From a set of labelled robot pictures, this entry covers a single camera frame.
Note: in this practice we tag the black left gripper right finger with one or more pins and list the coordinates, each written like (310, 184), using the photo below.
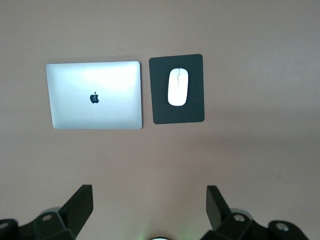
(217, 210)

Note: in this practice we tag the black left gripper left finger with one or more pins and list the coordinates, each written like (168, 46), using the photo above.
(76, 212)

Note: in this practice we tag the white computer mouse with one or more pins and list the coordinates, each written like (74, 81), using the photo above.
(178, 92)

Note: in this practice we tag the black mouse pad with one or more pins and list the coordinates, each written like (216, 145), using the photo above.
(160, 105)

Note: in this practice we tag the brown table cover mat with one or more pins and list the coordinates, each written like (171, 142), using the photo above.
(160, 160)

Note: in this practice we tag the silver closed laptop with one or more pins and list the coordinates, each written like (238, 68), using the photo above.
(95, 82)

